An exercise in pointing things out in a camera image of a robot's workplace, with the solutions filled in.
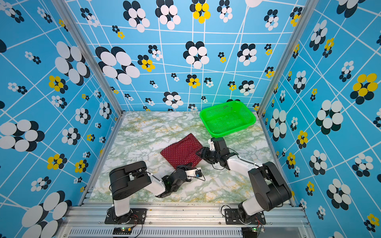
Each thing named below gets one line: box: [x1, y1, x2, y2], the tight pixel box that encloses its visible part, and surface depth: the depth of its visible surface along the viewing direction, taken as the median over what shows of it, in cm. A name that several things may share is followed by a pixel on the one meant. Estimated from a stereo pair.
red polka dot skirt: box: [160, 132, 203, 170], surface depth 98 cm
